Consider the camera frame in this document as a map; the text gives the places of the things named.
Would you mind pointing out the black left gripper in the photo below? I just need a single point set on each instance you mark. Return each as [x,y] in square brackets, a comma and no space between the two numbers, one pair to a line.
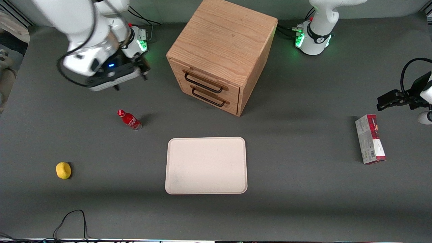
[413,91]

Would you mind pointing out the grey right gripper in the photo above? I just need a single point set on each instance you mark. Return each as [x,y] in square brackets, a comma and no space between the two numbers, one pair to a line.
[142,65]

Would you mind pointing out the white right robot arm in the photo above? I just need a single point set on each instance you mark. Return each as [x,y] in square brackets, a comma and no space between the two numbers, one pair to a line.
[84,30]

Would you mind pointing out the beige plastic tray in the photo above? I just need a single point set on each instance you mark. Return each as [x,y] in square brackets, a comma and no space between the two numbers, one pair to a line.
[206,165]

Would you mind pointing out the beige plastic object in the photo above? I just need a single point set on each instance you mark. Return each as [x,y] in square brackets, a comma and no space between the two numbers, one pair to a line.
[6,81]

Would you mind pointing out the oak wooden drawer cabinet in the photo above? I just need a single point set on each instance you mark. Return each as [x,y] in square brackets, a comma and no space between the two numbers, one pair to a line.
[222,37]

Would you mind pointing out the yellow lemon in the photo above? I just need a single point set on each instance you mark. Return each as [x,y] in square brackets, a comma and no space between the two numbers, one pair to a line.
[63,170]

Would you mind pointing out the grey and red carton box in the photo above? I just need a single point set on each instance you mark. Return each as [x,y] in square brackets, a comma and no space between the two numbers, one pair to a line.
[369,140]

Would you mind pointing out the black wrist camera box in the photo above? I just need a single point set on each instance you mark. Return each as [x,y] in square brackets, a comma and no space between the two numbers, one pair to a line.
[113,67]

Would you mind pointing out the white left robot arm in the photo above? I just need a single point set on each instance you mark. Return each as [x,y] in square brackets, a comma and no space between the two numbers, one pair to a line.
[317,33]

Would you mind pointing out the red cola bottle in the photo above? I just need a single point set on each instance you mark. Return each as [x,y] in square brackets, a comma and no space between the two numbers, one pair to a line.
[130,119]

